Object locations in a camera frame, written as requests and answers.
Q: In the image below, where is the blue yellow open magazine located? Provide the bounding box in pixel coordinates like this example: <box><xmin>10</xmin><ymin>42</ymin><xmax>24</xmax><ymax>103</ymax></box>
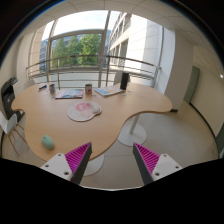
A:
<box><xmin>94</xmin><ymin>86</ymin><xmax>122</xmax><ymax>97</ymax></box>

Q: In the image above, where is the white table pedestal front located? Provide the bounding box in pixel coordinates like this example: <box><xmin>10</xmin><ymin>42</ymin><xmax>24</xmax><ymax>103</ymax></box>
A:
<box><xmin>84</xmin><ymin>155</ymin><xmax>104</xmax><ymax>176</ymax></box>

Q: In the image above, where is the small dark blue object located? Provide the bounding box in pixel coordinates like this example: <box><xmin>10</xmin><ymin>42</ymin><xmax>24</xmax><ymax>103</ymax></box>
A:
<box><xmin>38</xmin><ymin>85</ymin><xmax>47</xmax><ymax>91</ymax></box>

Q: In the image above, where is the metal balcony railing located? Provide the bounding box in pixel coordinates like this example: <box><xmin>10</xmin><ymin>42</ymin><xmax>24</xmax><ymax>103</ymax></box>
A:
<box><xmin>26</xmin><ymin>55</ymin><xmax>160</xmax><ymax>89</ymax></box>

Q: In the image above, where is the red white mug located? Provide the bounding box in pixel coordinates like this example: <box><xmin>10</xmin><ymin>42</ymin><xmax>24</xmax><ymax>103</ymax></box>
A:
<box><xmin>85</xmin><ymin>84</ymin><xmax>92</xmax><ymax>94</ymax></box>

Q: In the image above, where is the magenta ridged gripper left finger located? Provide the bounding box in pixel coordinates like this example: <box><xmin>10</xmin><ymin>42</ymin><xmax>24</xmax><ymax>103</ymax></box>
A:
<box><xmin>40</xmin><ymin>141</ymin><xmax>93</xmax><ymax>186</ymax></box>

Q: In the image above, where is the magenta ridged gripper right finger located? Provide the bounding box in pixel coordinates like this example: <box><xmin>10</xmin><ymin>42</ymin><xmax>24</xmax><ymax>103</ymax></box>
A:
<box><xmin>132</xmin><ymin>142</ymin><xmax>184</xmax><ymax>186</ymax></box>

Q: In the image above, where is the white wooden-leg chair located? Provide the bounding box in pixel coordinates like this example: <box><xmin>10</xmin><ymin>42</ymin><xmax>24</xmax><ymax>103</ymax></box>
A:
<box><xmin>0</xmin><ymin>111</ymin><xmax>25</xmax><ymax>151</ymax></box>

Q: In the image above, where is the mint green computer mouse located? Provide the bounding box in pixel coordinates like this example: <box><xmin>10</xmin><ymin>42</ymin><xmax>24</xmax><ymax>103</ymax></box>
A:
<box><xmin>41</xmin><ymin>135</ymin><xmax>54</xmax><ymax>150</ymax></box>

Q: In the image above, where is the patterned drinking glass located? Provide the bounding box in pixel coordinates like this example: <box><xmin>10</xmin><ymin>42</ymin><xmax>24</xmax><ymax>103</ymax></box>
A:
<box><xmin>49</xmin><ymin>84</ymin><xmax>56</xmax><ymax>98</ymax></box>

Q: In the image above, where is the white table pedestal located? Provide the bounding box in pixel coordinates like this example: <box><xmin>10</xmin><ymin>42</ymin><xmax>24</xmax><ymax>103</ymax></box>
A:
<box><xmin>84</xmin><ymin>155</ymin><xmax>104</xmax><ymax>176</ymax></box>
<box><xmin>118</xmin><ymin>115</ymin><xmax>146</xmax><ymax>146</ymax></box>

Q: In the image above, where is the red cover magazine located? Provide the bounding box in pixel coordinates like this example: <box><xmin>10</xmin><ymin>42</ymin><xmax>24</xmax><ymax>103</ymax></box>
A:
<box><xmin>56</xmin><ymin>89</ymin><xmax>84</xmax><ymax>99</ymax></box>

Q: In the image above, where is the green door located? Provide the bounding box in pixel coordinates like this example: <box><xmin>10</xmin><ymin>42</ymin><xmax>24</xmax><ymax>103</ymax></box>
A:
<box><xmin>184</xmin><ymin>66</ymin><xmax>200</xmax><ymax>103</ymax></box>

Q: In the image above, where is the white table pedestal right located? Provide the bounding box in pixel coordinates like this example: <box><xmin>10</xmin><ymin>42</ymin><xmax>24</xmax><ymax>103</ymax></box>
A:
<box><xmin>118</xmin><ymin>115</ymin><xmax>146</xmax><ymax>146</ymax></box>

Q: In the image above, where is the round pink white mouse pad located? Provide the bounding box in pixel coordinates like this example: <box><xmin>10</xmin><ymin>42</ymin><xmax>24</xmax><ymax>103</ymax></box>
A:
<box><xmin>67</xmin><ymin>101</ymin><xmax>102</xmax><ymax>122</ymax></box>

